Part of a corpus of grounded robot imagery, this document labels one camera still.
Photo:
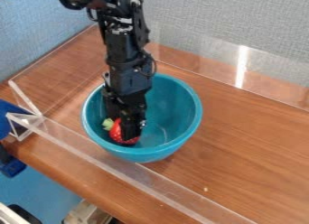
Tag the white and black object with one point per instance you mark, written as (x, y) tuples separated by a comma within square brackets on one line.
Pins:
[(12, 214)]

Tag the clear acrylic front barrier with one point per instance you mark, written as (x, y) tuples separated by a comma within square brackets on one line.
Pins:
[(179, 198)]

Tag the blue clamp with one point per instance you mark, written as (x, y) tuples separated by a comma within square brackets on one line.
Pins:
[(10, 165)]

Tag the grey white box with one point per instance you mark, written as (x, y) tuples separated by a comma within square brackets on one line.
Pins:
[(85, 213)]

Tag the clear acrylic back barrier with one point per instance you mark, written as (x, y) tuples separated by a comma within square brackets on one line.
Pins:
[(257, 71)]

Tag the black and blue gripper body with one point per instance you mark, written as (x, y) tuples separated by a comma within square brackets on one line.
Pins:
[(128, 80)]

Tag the red toy strawberry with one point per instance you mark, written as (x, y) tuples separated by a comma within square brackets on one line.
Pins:
[(112, 127)]

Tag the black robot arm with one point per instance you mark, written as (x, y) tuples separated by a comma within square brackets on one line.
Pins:
[(121, 27)]

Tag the clear acrylic left barrier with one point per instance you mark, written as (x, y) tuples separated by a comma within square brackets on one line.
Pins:
[(56, 83)]

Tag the clear acrylic barrier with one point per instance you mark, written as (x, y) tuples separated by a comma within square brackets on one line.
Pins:
[(179, 198), (56, 83), (257, 71)]

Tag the blue plastic bowl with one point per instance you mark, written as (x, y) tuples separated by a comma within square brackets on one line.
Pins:
[(174, 115)]

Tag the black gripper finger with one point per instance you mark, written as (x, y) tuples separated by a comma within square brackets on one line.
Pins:
[(132, 122), (111, 107)]

